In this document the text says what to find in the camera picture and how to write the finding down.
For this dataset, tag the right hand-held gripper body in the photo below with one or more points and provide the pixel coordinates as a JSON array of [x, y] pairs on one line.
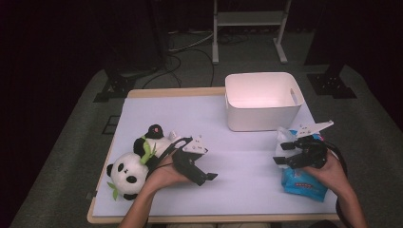
[[312, 153]]

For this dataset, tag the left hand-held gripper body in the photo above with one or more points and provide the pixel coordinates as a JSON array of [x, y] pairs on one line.
[[195, 146]]

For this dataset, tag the white wet wipe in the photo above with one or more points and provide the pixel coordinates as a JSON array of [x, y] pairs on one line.
[[283, 136]]

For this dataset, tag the blue wet wipes pack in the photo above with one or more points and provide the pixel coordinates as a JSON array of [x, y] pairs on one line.
[[301, 186]]

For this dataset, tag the white plastic storage bin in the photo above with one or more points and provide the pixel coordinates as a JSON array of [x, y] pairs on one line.
[[263, 118]]

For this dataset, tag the panda plush toy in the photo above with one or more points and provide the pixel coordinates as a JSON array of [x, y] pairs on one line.
[[139, 167]]

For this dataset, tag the person's right hand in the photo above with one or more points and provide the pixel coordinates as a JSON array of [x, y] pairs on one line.
[[332, 177]]

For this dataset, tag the person's left hand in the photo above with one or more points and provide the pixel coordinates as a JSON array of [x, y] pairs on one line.
[[164, 177]]

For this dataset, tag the wooden table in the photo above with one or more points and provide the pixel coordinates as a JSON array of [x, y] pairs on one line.
[[174, 92]]

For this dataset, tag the black stand base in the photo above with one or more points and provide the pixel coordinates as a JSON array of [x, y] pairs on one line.
[[115, 87], [329, 84]]

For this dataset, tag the dark floor plate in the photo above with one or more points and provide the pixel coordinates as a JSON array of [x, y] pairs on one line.
[[111, 128]]

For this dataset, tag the white metal stand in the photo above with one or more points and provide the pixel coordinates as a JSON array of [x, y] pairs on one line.
[[247, 18]]

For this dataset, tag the small black table bracket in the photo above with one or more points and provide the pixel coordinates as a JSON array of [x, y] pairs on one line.
[[91, 195]]

